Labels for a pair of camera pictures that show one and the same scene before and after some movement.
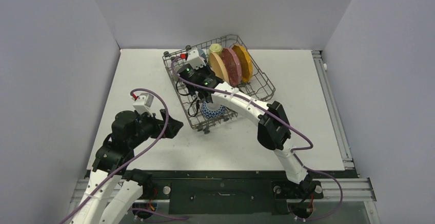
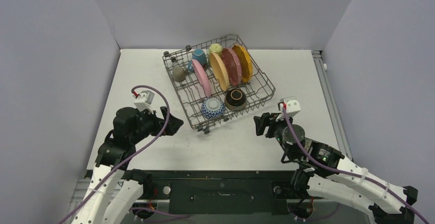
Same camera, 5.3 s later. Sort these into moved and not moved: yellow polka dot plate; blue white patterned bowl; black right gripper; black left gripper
Moved: black right gripper
Not moved: black left gripper; yellow polka dot plate; blue white patterned bowl
